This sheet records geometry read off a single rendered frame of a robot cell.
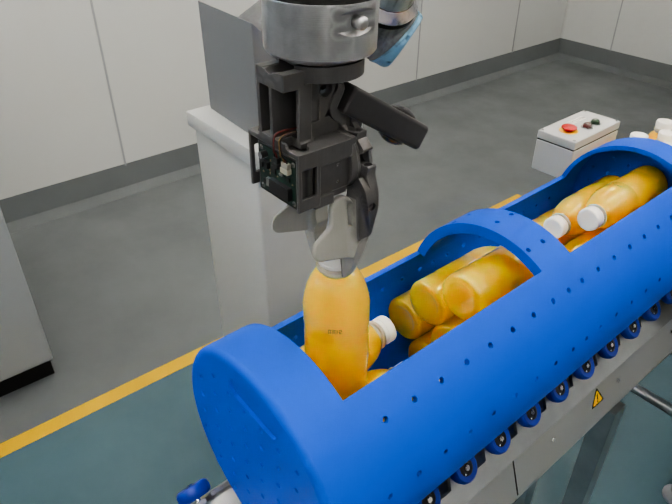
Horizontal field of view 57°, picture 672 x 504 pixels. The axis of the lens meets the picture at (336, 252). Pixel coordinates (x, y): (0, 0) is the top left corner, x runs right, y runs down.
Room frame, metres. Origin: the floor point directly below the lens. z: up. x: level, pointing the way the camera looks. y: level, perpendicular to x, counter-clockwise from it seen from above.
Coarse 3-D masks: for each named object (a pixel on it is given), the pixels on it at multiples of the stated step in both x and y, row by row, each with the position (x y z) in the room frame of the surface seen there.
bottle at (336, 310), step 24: (312, 288) 0.50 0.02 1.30; (336, 288) 0.49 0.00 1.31; (360, 288) 0.50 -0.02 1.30; (312, 312) 0.49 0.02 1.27; (336, 312) 0.48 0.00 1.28; (360, 312) 0.49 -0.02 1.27; (312, 336) 0.49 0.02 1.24; (336, 336) 0.48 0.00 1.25; (360, 336) 0.49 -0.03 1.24; (312, 360) 0.49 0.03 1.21; (336, 360) 0.48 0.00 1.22; (360, 360) 0.49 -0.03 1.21; (336, 384) 0.48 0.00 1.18; (360, 384) 0.49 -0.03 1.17
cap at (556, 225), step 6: (552, 216) 0.92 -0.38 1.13; (558, 216) 0.91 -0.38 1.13; (546, 222) 0.92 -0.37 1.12; (552, 222) 0.91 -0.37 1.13; (558, 222) 0.90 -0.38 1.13; (564, 222) 0.90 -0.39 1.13; (546, 228) 0.91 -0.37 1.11; (552, 228) 0.91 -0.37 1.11; (558, 228) 0.90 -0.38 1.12; (564, 228) 0.89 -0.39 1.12; (552, 234) 0.90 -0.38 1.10; (558, 234) 0.90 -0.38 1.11; (564, 234) 0.90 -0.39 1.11
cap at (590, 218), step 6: (582, 210) 0.87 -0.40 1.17; (588, 210) 0.86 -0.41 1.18; (594, 210) 0.86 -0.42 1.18; (600, 210) 0.86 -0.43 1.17; (582, 216) 0.87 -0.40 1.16; (588, 216) 0.86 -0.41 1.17; (594, 216) 0.85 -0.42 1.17; (600, 216) 0.85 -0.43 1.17; (582, 222) 0.87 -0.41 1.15; (588, 222) 0.86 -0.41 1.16; (594, 222) 0.85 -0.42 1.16; (600, 222) 0.85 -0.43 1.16; (582, 228) 0.86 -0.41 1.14; (588, 228) 0.86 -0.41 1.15; (594, 228) 0.85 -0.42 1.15
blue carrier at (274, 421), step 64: (448, 256) 0.86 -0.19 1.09; (576, 256) 0.69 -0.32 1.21; (640, 256) 0.74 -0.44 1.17; (512, 320) 0.57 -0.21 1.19; (576, 320) 0.62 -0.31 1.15; (256, 384) 0.43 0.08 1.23; (320, 384) 0.44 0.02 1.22; (384, 384) 0.45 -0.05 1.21; (448, 384) 0.48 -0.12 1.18; (512, 384) 0.52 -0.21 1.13; (256, 448) 0.43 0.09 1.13; (320, 448) 0.38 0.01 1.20; (384, 448) 0.40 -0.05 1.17; (448, 448) 0.44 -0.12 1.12
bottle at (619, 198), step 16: (624, 176) 0.96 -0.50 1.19; (640, 176) 0.95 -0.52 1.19; (656, 176) 0.96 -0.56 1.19; (608, 192) 0.90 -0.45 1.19; (624, 192) 0.90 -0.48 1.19; (640, 192) 0.91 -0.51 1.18; (656, 192) 0.94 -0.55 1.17; (608, 208) 0.87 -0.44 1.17; (624, 208) 0.87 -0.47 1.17; (608, 224) 0.87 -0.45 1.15
